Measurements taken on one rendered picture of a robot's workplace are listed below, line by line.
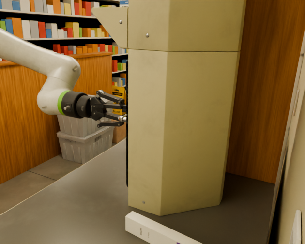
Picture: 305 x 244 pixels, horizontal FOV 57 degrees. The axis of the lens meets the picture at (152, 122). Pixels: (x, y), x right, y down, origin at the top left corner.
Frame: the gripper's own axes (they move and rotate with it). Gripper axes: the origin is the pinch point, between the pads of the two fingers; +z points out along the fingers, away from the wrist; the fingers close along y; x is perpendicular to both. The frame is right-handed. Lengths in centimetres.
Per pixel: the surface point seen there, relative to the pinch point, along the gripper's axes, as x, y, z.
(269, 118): 26.3, -1.4, 38.8
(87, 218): -21.2, -26.2, -2.2
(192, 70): -6.0, 16.4, 20.5
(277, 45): 26, 23, 38
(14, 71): 105, -14, -190
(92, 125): 160, -75, -145
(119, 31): -11.1, 25.3, 1.9
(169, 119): -9.8, 3.9, 16.5
